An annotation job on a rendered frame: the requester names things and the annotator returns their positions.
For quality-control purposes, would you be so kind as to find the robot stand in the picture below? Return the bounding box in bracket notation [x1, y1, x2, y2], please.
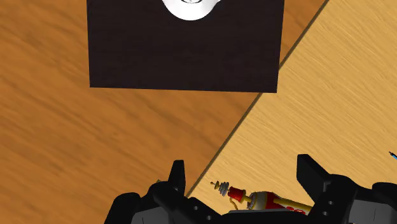
[86, 0, 285, 94]

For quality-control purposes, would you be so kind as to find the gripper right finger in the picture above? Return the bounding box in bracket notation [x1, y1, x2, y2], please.
[296, 154, 397, 224]

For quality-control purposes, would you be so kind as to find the red and yellow toy bottle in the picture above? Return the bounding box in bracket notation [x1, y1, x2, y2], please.
[210, 181, 314, 216]

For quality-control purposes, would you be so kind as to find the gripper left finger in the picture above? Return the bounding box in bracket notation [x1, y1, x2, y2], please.
[104, 159, 230, 224]

